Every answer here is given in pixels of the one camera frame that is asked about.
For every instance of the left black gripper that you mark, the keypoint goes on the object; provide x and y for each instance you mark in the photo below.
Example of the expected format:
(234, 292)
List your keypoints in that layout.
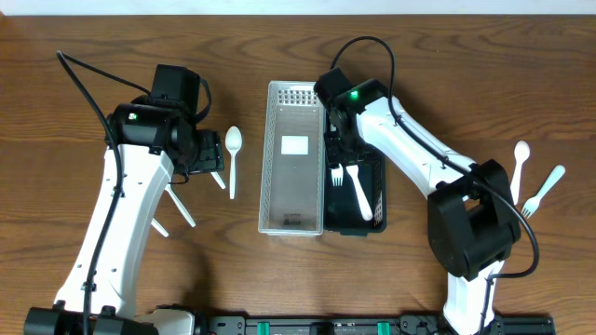
(210, 152)

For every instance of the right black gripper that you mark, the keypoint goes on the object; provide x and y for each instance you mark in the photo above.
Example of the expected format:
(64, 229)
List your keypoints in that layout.
(347, 155)

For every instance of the white plastic spoon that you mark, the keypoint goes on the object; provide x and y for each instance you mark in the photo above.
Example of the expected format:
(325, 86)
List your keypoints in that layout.
(180, 206)
(159, 228)
(233, 144)
(218, 179)

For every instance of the white plastic fork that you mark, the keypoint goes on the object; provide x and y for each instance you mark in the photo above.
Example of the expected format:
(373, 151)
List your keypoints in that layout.
(364, 206)

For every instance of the pink plastic spoon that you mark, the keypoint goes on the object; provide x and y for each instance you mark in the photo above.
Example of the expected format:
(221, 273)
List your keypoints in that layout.
(521, 154)

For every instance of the mint green plastic fork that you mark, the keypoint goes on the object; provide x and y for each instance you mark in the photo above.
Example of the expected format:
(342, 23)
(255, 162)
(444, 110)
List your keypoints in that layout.
(532, 204)

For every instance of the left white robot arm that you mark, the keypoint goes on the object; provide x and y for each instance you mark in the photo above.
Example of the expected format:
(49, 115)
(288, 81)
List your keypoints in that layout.
(147, 146)

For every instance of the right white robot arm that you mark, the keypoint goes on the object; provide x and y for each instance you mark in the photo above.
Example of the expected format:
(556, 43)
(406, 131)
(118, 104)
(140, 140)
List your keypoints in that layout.
(472, 223)

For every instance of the dark green mesh basket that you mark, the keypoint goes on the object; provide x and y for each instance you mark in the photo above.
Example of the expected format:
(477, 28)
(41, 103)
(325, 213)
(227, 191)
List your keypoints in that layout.
(341, 213)

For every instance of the clear plastic mesh basket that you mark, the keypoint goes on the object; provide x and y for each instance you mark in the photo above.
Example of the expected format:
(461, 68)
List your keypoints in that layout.
(293, 179)

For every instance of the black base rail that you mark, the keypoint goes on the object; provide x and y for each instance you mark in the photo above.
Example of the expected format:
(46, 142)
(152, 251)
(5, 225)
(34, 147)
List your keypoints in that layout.
(414, 324)

